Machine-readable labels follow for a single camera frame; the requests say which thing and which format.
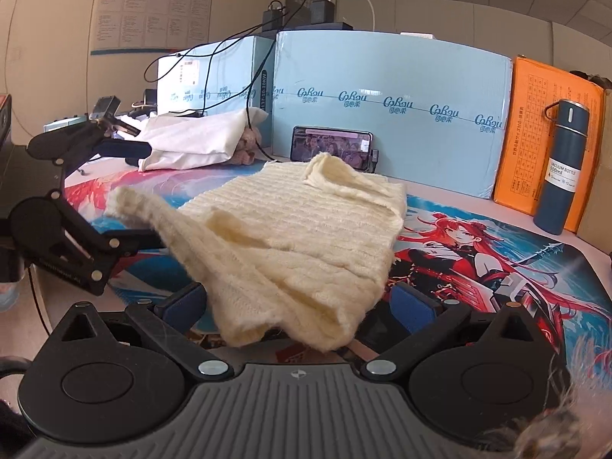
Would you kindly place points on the small grey device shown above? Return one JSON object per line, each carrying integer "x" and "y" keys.
{"x": 104, "y": 107}

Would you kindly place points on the fluffy pink sleeve cuff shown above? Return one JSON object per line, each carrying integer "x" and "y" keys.
{"x": 559, "y": 392}

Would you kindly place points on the black smartphone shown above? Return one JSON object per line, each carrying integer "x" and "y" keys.
{"x": 330, "y": 143}

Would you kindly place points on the small black power adapter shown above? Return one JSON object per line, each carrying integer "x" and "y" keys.
{"x": 273, "y": 14}

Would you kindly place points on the brown cardboard box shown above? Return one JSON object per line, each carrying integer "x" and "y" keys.
{"x": 597, "y": 177}

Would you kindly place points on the cream knit sweater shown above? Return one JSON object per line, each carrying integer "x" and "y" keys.
{"x": 311, "y": 220}

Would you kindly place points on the small white flat item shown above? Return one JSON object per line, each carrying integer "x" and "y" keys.
{"x": 417, "y": 35}

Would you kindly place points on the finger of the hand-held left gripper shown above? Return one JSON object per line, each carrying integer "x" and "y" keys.
{"x": 88, "y": 253}
{"x": 76, "y": 141}

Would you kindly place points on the orange cardboard box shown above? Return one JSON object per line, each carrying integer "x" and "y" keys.
{"x": 526, "y": 129}

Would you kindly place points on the wall poster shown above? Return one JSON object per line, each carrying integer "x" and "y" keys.
{"x": 153, "y": 9}

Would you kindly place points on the light blue box white label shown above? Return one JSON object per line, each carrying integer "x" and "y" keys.
{"x": 229, "y": 64}

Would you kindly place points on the black phone charging plug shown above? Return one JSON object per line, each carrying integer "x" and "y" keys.
{"x": 374, "y": 158}

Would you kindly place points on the large black power adapter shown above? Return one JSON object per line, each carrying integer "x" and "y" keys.
{"x": 322, "y": 12}

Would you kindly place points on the dark flat box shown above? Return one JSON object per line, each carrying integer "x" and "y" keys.
{"x": 315, "y": 27}

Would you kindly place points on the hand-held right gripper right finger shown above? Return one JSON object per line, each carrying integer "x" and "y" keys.
{"x": 411, "y": 303}

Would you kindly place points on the printed desk mat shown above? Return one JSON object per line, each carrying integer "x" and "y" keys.
{"x": 478, "y": 258}

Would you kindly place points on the large light blue cardboard box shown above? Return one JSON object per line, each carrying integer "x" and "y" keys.
{"x": 392, "y": 71}

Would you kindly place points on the dark blue vacuum bottle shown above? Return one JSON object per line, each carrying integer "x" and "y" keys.
{"x": 562, "y": 177}

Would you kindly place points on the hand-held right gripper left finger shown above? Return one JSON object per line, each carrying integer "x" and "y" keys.
{"x": 184, "y": 303}

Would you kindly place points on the white cloth bag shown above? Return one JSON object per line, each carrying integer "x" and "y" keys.
{"x": 191, "y": 141}

